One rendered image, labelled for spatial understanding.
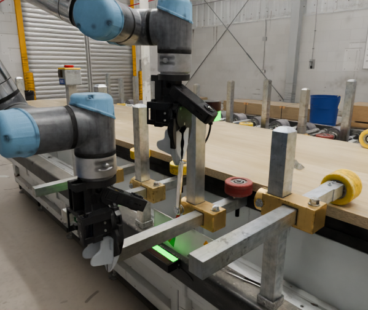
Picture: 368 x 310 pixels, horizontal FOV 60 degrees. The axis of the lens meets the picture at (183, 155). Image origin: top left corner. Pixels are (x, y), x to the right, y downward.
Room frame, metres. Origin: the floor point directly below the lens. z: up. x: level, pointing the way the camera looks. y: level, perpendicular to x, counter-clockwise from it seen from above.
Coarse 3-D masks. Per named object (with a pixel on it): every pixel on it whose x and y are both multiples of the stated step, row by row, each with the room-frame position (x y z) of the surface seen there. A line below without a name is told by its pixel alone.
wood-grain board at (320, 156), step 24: (120, 120) 1.99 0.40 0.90; (120, 144) 1.42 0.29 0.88; (216, 144) 1.34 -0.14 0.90; (240, 144) 1.34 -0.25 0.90; (264, 144) 1.34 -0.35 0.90; (312, 144) 1.34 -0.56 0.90; (336, 144) 1.34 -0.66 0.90; (360, 144) 1.34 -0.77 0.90; (216, 168) 1.00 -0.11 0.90; (240, 168) 1.00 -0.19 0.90; (264, 168) 1.00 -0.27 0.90; (312, 168) 1.00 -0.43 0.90; (336, 168) 1.00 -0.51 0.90; (360, 168) 1.00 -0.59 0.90; (336, 216) 0.69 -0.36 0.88; (360, 216) 0.65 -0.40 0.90
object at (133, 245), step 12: (216, 204) 0.80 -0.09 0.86; (228, 204) 0.81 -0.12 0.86; (240, 204) 0.84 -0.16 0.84; (192, 216) 0.73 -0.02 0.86; (156, 228) 0.67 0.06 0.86; (168, 228) 0.67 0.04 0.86; (180, 228) 0.69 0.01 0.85; (192, 228) 0.72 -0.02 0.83; (132, 240) 0.61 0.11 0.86; (144, 240) 0.62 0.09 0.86; (156, 240) 0.64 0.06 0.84; (132, 252) 0.60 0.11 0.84
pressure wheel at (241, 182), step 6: (228, 180) 0.87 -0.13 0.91; (234, 180) 0.87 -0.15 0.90; (240, 180) 0.86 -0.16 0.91; (246, 180) 0.87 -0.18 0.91; (228, 186) 0.84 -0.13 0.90; (234, 186) 0.83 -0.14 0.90; (240, 186) 0.82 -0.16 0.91; (246, 186) 0.82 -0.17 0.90; (252, 186) 0.84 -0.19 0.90; (228, 192) 0.84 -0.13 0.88; (234, 192) 0.83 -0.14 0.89; (240, 192) 0.82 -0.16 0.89; (246, 192) 0.82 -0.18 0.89; (252, 192) 0.85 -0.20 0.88
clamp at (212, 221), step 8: (184, 200) 0.82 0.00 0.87; (184, 208) 0.80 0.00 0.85; (192, 208) 0.77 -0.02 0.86; (200, 208) 0.76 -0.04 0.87; (208, 208) 0.76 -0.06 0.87; (208, 216) 0.73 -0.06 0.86; (216, 216) 0.73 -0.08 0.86; (224, 216) 0.75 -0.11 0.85; (208, 224) 0.73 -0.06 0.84; (216, 224) 0.73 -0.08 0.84; (224, 224) 0.75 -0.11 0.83
